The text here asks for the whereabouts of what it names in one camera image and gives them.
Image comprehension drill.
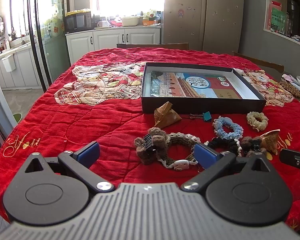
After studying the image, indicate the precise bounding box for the steel two-door refrigerator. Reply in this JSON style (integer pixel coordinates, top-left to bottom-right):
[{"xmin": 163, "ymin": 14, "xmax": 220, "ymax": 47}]
[{"xmin": 163, "ymin": 0, "xmax": 245, "ymax": 53}]

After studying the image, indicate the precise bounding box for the large brown fuzzy hair claw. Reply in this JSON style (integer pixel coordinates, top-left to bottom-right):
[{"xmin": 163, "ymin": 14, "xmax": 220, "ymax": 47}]
[{"xmin": 134, "ymin": 127, "xmax": 169, "ymax": 165}]

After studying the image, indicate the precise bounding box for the cream knitted scrunchie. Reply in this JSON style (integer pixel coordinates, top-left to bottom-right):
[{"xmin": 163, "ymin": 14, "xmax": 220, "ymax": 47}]
[{"xmin": 246, "ymin": 111, "xmax": 269, "ymax": 132}]

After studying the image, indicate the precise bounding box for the blue binder clip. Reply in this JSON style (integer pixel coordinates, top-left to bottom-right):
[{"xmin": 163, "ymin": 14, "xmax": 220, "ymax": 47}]
[{"xmin": 189, "ymin": 112, "xmax": 212, "ymax": 123}]

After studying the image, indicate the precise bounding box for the white plastic basin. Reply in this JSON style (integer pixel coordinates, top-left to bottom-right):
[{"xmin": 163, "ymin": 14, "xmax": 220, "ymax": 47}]
[{"xmin": 121, "ymin": 16, "xmax": 143, "ymax": 27}]

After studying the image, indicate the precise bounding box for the small brown fuzzy hair claw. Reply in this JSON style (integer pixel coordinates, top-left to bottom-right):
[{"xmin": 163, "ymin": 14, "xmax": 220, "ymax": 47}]
[{"xmin": 241, "ymin": 136, "xmax": 267, "ymax": 157}]

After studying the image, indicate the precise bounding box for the yellow microwave cover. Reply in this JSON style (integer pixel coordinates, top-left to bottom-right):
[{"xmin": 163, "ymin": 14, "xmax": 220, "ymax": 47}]
[{"xmin": 65, "ymin": 9, "xmax": 92, "ymax": 15}]

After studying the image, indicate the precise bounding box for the white kitchen cabinet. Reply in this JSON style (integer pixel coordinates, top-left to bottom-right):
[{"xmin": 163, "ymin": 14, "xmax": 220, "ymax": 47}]
[{"xmin": 66, "ymin": 26, "xmax": 162, "ymax": 65}]

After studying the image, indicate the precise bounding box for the black microwave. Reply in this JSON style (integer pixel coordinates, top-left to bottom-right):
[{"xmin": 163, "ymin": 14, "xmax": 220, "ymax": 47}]
[{"xmin": 64, "ymin": 11, "xmax": 93, "ymax": 34}]

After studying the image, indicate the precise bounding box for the black scrunchie with white trim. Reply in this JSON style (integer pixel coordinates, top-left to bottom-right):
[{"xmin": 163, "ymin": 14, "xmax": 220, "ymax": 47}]
[{"xmin": 205, "ymin": 137, "xmax": 243, "ymax": 157}]

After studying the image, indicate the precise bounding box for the wooden bead trivet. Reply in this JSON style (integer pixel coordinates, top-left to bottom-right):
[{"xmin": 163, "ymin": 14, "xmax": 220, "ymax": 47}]
[{"xmin": 280, "ymin": 80, "xmax": 300, "ymax": 98}]

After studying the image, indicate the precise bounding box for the dark wooden chair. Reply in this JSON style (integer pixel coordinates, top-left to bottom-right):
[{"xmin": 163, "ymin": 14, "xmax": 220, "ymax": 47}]
[
  {"xmin": 232, "ymin": 51, "xmax": 285, "ymax": 73},
  {"xmin": 116, "ymin": 42, "xmax": 190, "ymax": 51}
]

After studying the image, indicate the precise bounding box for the white hanging bin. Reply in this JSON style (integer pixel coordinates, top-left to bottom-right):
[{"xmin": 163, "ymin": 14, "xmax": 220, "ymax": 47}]
[{"xmin": 1, "ymin": 54, "xmax": 17, "ymax": 72}]

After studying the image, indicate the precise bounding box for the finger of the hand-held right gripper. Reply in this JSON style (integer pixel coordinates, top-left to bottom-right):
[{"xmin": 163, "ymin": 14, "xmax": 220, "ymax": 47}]
[{"xmin": 279, "ymin": 149, "xmax": 300, "ymax": 167}]

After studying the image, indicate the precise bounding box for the black shallow box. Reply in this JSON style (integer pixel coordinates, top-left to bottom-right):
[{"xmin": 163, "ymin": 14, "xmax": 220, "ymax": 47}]
[{"xmin": 141, "ymin": 62, "xmax": 267, "ymax": 114}]

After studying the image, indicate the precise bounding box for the red printed blanket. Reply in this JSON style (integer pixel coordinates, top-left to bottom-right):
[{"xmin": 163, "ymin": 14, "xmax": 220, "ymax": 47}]
[{"xmin": 0, "ymin": 47, "xmax": 300, "ymax": 230}]

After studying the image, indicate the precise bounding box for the brown scrunchie with lace trim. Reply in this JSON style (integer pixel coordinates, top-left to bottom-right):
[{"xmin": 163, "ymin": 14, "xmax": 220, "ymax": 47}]
[{"xmin": 157, "ymin": 132, "xmax": 203, "ymax": 172}]

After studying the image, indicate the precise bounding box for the brown triangular packet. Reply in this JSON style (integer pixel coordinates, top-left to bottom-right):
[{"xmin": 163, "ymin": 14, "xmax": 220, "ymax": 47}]
[
  {"xmin": 154, "ymin": 102, "xmax": 182, "ymax": 128},
  {"xmin": 259, "ymin": 129, "xmax": 282, "ymax": 154}
]

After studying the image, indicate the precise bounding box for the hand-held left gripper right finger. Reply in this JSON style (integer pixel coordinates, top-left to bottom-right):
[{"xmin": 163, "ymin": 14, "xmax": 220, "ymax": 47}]
[{"xmin": 180, "ymin": 142, "xmax": 275, "ymax": 192}]

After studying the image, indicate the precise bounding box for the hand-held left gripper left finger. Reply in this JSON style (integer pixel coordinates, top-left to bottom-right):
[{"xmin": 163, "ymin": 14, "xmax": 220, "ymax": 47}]
[{"xmin": 17, "ymin": 141, "xmax": 115, "ymax": 193}]

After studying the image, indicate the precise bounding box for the green printed sign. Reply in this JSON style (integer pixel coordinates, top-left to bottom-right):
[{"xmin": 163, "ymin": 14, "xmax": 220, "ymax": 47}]
[{"xmin": 270, "ymin": 7, "xmax": 287, "ymax": 33}]

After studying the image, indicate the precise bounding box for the blue knitted scrunchie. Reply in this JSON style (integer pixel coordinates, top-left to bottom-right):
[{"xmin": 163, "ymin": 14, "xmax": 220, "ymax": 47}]
[{"xmin": 212, "ymin": 116, "xmax": 244, "ymax": 140}]

